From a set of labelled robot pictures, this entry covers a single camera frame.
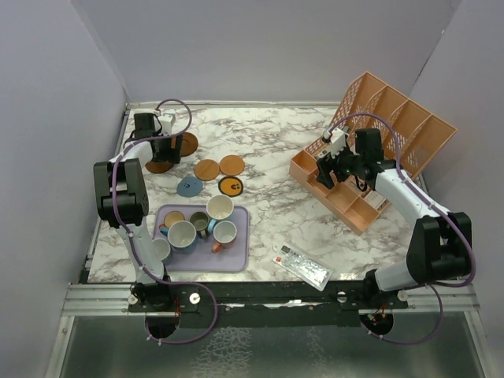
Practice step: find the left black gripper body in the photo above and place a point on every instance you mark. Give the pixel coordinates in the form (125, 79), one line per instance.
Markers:
(164, 138)

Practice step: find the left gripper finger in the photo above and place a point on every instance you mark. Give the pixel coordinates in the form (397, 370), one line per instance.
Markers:
(175, 149)
(160, 150)

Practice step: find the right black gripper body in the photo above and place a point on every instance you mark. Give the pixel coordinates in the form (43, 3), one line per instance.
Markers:
(349, 158)

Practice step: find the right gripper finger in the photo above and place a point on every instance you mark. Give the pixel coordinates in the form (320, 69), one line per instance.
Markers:
(324, 173)
(341, 173)

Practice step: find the dark brown ringed coaster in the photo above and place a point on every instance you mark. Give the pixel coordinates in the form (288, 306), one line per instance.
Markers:
(189, 144)

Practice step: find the dark brown grooved coaster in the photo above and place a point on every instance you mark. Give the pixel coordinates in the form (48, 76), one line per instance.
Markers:
(158, 167)

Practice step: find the light wooden coaster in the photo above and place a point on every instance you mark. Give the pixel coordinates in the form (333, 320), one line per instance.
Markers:
(207, 170)

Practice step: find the blue round coaster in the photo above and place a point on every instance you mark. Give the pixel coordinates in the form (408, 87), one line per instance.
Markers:
(189, 187)

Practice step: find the peach plastic desk organizer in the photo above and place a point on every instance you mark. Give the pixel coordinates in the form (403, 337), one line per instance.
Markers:
(421, 135)

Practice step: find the orange wooden coaster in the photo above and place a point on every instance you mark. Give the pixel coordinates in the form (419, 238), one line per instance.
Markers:
(232, 165)

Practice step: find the black orange face coaster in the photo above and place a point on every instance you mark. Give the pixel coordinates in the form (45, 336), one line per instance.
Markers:
(231, 186)

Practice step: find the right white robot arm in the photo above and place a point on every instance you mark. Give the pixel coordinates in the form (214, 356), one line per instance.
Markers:
(440, 247)

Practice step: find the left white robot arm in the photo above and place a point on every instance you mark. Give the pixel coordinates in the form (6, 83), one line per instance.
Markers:
(121, 195)

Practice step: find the orange topped blue cup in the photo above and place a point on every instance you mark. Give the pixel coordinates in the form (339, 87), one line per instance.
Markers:
(169, 220)

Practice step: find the white paper card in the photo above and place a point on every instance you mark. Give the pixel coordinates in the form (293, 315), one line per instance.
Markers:
(376, 201)

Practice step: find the cream white mug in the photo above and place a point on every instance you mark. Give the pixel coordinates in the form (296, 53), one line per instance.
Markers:
(220, 207)

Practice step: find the olive green small mug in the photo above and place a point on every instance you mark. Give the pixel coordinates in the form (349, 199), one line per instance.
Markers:
(200, 221)

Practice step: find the large blue mug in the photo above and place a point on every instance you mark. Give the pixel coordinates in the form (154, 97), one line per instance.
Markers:
(182, 237)

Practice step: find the grey white mug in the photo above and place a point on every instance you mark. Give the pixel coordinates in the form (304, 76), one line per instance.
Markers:
(161, 250)

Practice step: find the clear plastic packet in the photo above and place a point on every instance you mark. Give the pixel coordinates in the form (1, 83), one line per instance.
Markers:
(297, 262)

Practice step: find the lilac plastic tray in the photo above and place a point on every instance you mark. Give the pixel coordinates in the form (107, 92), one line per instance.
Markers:
(232, 259)

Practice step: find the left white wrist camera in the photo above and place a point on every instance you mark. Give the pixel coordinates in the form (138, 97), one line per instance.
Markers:
(165, 122)

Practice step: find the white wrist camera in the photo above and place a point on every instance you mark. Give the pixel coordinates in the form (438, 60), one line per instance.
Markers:
(336, 138)
(165, 122)

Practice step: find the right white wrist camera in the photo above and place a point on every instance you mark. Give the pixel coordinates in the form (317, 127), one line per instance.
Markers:
(336, 138)

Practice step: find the pink handled white mug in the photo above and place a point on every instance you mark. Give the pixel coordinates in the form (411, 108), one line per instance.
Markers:
(224, 235)

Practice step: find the black mounting rail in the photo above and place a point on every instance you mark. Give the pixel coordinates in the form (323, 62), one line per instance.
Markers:
(258, 304)

